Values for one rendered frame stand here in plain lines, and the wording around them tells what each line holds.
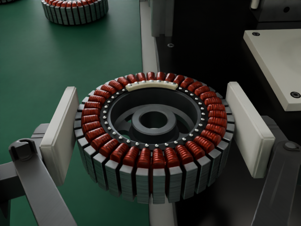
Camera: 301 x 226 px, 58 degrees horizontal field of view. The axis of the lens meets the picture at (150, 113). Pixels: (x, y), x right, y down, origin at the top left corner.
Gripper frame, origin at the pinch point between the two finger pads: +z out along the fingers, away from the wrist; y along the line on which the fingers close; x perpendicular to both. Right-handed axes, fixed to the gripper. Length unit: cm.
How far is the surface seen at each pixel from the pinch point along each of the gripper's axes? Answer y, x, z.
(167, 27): 3.0, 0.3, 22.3
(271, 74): 13.8, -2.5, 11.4
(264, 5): 17.5, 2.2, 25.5
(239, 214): 6.2, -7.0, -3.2
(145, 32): 0.0, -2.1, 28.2
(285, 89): 14.3, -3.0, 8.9
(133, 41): -2.0, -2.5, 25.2
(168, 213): 1.0, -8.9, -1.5
